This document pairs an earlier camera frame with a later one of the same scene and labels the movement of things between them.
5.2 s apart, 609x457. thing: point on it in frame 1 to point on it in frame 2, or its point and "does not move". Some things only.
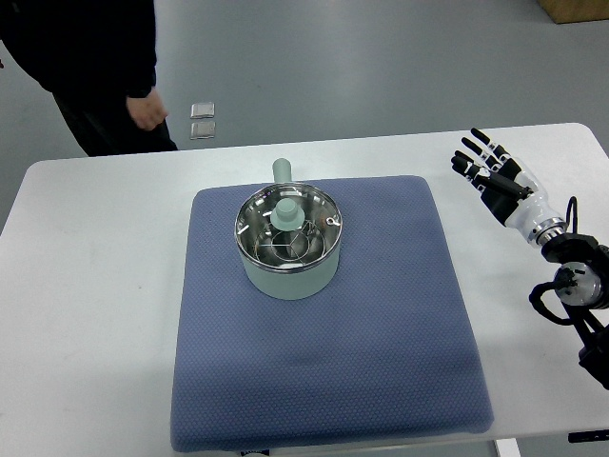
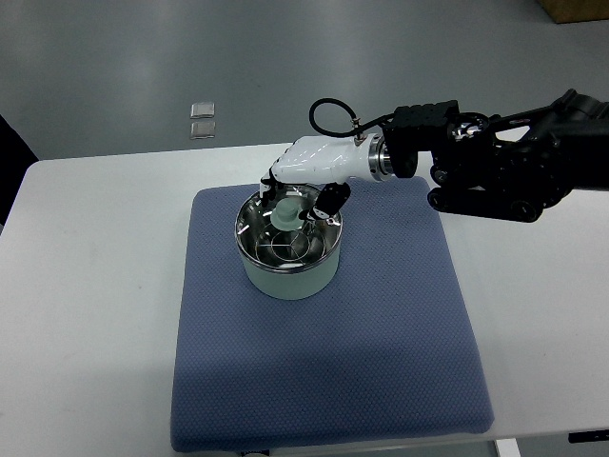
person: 92,55 to 16,157
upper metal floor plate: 203,110 does not move
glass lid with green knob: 288,227 does not move
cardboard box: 576,10 does not move
